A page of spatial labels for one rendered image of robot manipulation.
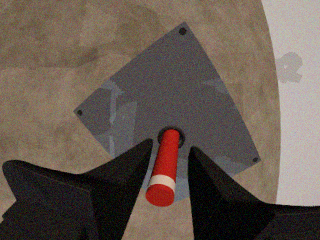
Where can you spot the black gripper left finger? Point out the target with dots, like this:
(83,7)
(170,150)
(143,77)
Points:
(102,199)

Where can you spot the dark grey sloped panel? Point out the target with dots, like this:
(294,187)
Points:
(170,85)

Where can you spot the red peg with white band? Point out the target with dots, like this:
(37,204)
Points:
(162,186)

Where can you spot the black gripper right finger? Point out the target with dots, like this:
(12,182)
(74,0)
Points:
(224,210)

